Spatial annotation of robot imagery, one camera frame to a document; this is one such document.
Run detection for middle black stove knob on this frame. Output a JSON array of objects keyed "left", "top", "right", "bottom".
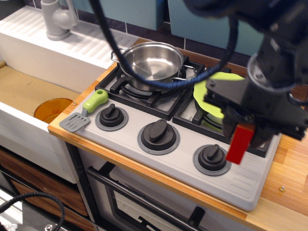
[{"left": 137, "top": 119, "right": 180, "bottom": 155}]

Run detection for light green plate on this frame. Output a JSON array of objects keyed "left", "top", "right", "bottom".
[{"left": 193, "top": 72, "right": 244, "bottom": 119}]

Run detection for red orange cracker box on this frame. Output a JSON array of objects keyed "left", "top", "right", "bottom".
[{"left": 226, "top": 124, "right": 256, "bottom": 165}]

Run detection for orange plastic bowl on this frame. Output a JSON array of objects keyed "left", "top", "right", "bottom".
[{"left": 34, "top": 98, "right": 73, "bottom": 124}]

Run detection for black oven door handle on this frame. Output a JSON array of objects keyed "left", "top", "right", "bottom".
[{"left": 87, "top": 167, "right": 205, "bottom": 231}]

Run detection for right black burner grate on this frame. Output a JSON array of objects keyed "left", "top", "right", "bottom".
[{"left": 172, "top": 68, "right": 280, "bottom": 158}]

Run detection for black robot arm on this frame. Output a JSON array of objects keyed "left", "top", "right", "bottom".
[{"left": 185, "top": 0, "right": 308, "bottom": 148}]

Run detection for left black stove knob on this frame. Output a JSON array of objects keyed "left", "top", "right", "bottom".
[{"left": 95, "top": 104, "right": 128, "bottom": 132}]

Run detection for wooden drawer fronts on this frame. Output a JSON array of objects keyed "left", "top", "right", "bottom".
[{"left": 0, "top": 147, "right": 95, "bottom": 231}]

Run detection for white toy sink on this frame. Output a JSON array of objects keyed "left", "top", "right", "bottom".
[{"left": 0, "top": 6, "right": 140, "bottom": 185}]

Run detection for green handled grey spatula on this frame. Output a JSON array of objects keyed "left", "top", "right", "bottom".
[{"left": 59, "top": 89, "right": 109, "bottom": 133}]

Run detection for black burner grate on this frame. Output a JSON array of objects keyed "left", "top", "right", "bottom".
[
  {"left": 95, "top": 64, "right": 192, "bottom": 121},
  {"left": 172, "top": 68, "right": 280, "bottom": 158}
]

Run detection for left black burner grate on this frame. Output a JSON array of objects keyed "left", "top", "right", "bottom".
[{"left": 95, "top": 64, "right": 192, "bottom": 121}]

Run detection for right black stove knob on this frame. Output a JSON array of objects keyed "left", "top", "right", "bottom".
[{"left": 193, "top": 144, "right": 231, "bottom": 177}]

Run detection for black braided cable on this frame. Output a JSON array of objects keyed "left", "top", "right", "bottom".
[{"left": 0, "top": 0, "right": 239, "bottom": 231}]

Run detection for grey toy stove top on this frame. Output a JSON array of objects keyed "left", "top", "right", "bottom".
[{"left": 70, "top": 89, "right": 274, "bottom": 211}]

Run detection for black stove knob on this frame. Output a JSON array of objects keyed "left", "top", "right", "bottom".
[
  {"left": 95, "top": 104, "right": 128, "bottom": 132},
  {"left": 193, "top": 144, "right": 231, "bottom": 177},
  {"left": 137, "top": 119, "right": 180, "bottom": 155}
]

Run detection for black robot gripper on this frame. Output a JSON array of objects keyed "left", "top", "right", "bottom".
[{"left": 204, "top": 78, "right": 308, "bottom": 153}]

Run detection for grey toy faucet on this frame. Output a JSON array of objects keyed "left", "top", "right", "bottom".
[{"left": 41, "top": 0, "right": 78, "bottom": 41}]

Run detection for stainless steel pot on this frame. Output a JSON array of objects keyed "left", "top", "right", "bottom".
[{"left": 119, "top": 42, "right": 197, "bottom": 83}]

